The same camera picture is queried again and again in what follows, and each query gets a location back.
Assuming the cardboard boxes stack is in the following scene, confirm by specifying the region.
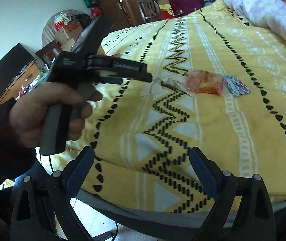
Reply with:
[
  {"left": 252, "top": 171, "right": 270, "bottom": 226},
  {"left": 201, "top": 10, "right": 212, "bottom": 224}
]
[{"left": 55, "top": 20, "right": 83, "bottom": 52}]

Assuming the wooden wardrobe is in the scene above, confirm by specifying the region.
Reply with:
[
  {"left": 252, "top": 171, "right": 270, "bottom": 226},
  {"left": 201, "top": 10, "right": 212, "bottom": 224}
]
[{"left": 84, "top": 0, "right": 171, "bottom": 31}]

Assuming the black television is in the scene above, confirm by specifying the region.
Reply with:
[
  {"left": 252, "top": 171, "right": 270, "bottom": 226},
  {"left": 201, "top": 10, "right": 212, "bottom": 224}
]
[{"left": 0, "top": 43, "right": 35, "bottom": 95}]

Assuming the dark left sleeve forearm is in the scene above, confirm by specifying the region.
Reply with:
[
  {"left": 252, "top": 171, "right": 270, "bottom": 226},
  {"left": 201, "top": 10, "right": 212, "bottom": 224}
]
[{"left": 0, "top": 98, "right": 36, "bottom": 184}]

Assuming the wooden chair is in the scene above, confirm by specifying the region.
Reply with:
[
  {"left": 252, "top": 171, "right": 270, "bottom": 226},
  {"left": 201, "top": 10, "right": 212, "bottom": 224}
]
[{"left": 135, "top": 0, "right": 162, "bottom": 23}]

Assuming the red yellow gift box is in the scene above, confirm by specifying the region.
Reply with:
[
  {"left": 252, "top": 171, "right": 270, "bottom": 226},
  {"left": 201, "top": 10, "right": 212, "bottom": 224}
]
[{"left": 159, "top": 3, "right": 175, "bottom": 20}]

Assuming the orange snack packet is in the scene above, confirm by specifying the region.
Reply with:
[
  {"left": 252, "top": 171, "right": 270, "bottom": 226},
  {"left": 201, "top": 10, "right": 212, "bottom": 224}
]
[{"left": 185, "top": 70, "right": 223, "bottom": 96}]

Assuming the person's left hand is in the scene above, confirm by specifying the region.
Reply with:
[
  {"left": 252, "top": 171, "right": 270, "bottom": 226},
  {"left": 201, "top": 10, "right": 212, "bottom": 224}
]
[{"left": 9, "top": 83, "right": 103, "bottom": 148}]

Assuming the wooden drawer cabinet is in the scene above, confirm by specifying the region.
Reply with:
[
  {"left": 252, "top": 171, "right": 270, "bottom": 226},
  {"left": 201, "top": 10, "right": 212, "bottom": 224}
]
[{"left": 0, "top": 62, "right": 40, "bottom": 105}]

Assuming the clear white snack wrapper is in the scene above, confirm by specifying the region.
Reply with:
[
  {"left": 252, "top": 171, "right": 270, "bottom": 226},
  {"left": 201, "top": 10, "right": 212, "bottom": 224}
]
[{"left": 140, "top": 75, "right": 191, "bottom": 96}]

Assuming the blue pink patterned packet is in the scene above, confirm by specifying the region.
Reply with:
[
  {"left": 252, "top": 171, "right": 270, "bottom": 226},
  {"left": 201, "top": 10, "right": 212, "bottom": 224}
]
[{"left": 223, "top": 75, "right": 252, "bottom": 97}]

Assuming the yellow patterned bedspread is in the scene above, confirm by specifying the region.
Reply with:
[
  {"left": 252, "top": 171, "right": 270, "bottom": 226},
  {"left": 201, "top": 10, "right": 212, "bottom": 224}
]
[{"left": 38, "top": 1, "right": 286, "bottom": 213}]

